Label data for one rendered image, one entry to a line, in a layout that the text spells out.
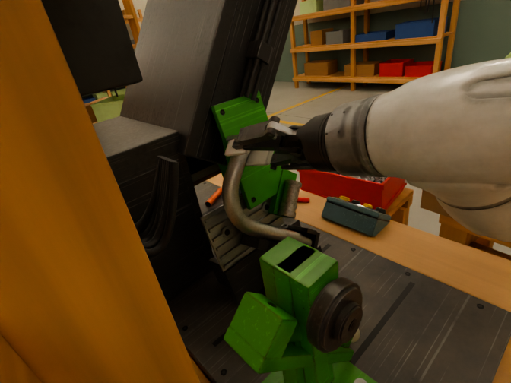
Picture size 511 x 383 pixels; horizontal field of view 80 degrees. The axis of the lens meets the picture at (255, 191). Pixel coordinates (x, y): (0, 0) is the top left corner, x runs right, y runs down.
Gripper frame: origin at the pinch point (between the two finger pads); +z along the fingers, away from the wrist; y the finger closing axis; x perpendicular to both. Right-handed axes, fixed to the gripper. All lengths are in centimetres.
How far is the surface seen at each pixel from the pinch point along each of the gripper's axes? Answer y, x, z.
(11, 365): 24.9, 25.5, -23.5
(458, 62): -427, -365, 155
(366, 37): -330, -390, 270
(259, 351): 6.2, 24.6, -22.3
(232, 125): 2.4, -4.8, 4.4
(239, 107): 2.1, -8.7, 4.4
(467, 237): -69, -4, -13
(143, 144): 14.7, 4.4, 9.6
